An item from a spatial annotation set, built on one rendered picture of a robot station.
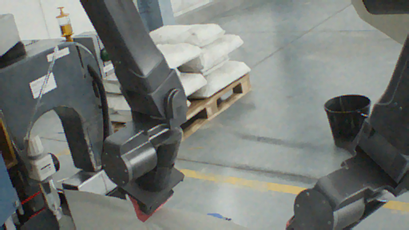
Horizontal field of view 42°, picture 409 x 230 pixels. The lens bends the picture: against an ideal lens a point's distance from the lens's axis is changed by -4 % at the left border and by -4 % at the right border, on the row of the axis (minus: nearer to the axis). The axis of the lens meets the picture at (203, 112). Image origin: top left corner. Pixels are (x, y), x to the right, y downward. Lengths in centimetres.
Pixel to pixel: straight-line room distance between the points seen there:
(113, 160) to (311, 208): 30
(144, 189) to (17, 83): 30
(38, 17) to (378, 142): 553
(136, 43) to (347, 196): 34
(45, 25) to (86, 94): 497
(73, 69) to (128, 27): 36
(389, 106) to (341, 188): 10
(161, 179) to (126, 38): 24
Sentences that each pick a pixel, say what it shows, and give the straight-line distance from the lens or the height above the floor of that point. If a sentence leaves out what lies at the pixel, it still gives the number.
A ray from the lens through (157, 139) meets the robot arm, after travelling 81.
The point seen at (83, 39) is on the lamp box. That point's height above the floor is 133.
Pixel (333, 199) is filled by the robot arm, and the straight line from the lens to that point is 58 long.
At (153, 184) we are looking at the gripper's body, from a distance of 87.
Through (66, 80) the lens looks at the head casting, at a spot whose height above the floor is 127.
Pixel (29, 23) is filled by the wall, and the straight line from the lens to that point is 594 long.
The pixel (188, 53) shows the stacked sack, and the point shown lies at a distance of 397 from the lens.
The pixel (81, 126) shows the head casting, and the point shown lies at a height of 117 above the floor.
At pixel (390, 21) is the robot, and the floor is 128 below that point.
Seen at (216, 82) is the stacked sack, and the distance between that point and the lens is 429.
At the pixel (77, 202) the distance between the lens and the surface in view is 107.
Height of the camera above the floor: 152
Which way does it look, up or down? 20 degrees down
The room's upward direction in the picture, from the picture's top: 12 degrees counter-clockwise
